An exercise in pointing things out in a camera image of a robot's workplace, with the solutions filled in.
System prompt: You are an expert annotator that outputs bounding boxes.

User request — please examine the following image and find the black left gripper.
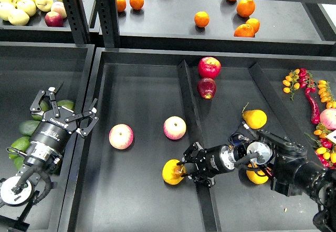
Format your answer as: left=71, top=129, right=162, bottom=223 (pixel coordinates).
left=24, top=81, right=99, bottom=168

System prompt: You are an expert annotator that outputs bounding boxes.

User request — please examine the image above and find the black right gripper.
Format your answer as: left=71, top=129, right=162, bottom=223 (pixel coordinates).
left=181, top=142, right=235, bottom=188

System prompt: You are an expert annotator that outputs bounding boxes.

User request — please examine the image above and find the yellow pear with stem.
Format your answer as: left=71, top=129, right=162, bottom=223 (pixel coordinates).
left=162, top=159, right=186, bottom=185

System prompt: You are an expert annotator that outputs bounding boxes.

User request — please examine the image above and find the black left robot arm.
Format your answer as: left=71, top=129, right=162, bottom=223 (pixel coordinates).
left=1, top=86, right=99, bottom=231

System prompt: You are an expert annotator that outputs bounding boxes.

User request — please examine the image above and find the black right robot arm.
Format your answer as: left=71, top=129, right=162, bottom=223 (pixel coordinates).
left=177, top=122, right=335, bottom=231

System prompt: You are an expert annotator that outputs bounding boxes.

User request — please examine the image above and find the green avocado top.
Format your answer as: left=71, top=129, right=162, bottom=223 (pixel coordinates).
left=31, top=100, right=49, bottom=121

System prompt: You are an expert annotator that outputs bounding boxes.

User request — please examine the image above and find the green avocado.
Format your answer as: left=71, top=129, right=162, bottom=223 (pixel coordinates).
left=11, top=136, right=30, bottom=152
left=31, top=100, right=49, bottom=121

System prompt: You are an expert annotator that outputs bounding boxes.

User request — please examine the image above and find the green avocado lower left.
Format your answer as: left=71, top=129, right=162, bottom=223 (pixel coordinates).
left=11, top=136, right=30, bottom=152

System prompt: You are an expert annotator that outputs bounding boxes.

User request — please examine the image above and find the yellow pear upper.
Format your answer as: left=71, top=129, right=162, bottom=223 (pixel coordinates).
left=241, top=102, right=268, bottom=130

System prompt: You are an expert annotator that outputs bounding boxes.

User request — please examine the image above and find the pink apple centre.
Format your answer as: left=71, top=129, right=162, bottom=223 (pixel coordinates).
left=163, top=116, right=186, bottom=140

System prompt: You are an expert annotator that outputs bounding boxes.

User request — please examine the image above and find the pink apple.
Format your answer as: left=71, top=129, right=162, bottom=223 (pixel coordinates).
left=109, top=124, right=134, bottom=150
left=163, top=116, right=186, bottom=140

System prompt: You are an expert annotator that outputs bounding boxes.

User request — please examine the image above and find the black left tray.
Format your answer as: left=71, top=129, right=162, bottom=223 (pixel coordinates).
left=1, top=42, right=95, bottom=231

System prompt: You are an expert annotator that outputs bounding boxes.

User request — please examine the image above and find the black tray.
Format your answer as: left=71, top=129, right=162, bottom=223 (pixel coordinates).
left=1, top=42, right=95, bottom=231
left=71, top=48, right=335, bottom=231

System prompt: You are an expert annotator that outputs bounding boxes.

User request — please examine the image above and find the pink apple left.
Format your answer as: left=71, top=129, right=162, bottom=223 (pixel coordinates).
left=109, top=124, right=134, bottom=150

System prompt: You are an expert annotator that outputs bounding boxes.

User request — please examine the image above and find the dark red apple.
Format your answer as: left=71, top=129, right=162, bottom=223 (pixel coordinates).
left=197, top=78, right=217, bottom=100

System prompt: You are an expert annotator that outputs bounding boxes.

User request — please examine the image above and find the black centre tray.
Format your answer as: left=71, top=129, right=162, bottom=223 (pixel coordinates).
left=71, top=48, right=335, bottom=231

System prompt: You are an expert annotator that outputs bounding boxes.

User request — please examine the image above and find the bright red apple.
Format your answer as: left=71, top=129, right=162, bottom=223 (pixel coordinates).
left=198, top=57, right=222, bottom=79

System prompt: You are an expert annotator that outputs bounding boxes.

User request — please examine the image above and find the red apple on shelf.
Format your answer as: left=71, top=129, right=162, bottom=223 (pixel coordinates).
left=45, top=11, right=64, bottom=27

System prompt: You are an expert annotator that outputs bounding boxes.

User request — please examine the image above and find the yellow green apple front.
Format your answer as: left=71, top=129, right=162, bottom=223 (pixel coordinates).
left=8, top=9, right=29, bottom=26

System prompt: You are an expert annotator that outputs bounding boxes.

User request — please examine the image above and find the orange cherry tomato vine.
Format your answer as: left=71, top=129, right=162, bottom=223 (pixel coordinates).
left=282, top=69, right=300, bottom=100

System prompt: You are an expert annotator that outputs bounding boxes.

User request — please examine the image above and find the red chili pepper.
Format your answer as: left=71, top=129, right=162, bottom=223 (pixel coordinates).
left=305, top=93, right=320, bottom=125

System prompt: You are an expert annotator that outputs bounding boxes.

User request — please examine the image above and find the pink peach right edge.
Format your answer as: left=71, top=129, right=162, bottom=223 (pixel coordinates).
left=320, top=108, right=336, bottom=130

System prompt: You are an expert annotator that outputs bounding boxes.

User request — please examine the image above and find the orange upper left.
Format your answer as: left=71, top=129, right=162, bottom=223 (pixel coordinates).
left=129, top=0, right=144, bottom=10

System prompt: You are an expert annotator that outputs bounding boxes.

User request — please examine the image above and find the orange front right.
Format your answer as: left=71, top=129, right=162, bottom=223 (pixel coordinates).
left=234, top=24, right=255, bottom=37

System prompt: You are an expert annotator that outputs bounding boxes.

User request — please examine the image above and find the orange on shelf centre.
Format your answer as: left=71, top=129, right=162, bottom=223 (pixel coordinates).
left=194, top=11, right=210, bottom=28

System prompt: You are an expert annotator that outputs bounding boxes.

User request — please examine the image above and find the orange mid right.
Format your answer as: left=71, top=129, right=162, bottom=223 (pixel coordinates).
left=246, top=18, right=260, bottom=34

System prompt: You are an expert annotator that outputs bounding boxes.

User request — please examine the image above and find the large orange upper right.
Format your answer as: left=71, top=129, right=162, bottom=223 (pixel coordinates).
left=236, top=0, right=256, bottom=17

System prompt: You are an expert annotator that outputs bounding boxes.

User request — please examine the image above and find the black shelf post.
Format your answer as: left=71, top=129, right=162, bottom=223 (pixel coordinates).
left=62, top=0, right=91, bottom=44

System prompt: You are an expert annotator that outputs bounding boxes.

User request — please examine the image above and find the orange behind post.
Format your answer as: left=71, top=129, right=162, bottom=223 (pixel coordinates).
left=116, top=0, right=127, bottom=13

